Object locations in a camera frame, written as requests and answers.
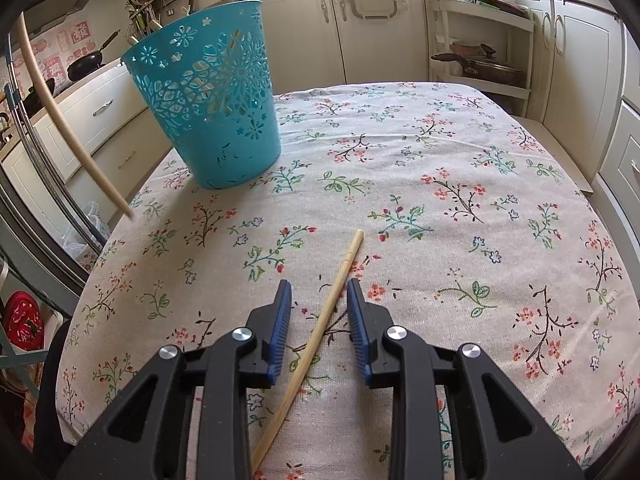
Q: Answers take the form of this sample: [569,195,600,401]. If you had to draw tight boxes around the black frying pan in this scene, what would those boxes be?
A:
[67,29,120,82]

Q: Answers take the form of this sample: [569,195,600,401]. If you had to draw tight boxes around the teal perforated plastic basket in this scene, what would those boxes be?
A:
[122,0,281,190]

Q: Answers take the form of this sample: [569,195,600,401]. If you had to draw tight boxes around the brown pan on shelf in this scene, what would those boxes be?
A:
[431,44,526,88]

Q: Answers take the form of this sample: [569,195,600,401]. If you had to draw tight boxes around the cream chopstick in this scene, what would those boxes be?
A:
[15,12,134,219]
[250,229,364,477]

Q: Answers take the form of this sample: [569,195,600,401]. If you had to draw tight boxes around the white drawer cabinet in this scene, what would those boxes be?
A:
[32,60,170,218]

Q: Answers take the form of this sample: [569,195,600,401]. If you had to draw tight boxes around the red round container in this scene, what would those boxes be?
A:
[2,292,44,351]

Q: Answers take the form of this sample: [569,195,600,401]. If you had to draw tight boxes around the floral white tablecloth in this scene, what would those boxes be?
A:
[55,82,639,467]

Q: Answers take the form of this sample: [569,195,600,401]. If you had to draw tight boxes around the black wok on stove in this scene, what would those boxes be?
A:
[23,78,55,118]

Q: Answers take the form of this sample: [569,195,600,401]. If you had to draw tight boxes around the white open shelf rack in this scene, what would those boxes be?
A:
[425,0,535,116]

